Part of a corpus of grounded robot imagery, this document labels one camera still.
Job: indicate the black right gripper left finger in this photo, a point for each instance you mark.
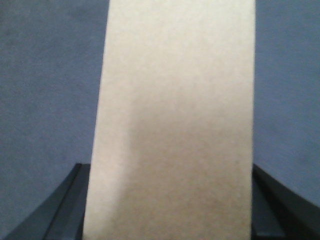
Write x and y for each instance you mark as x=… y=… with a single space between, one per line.
x=61 y=215

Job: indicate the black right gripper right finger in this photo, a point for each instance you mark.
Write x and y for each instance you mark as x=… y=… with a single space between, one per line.
x=280 y=214

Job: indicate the brown cardboard box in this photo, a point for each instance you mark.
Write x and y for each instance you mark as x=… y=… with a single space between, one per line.
x=172 y=155

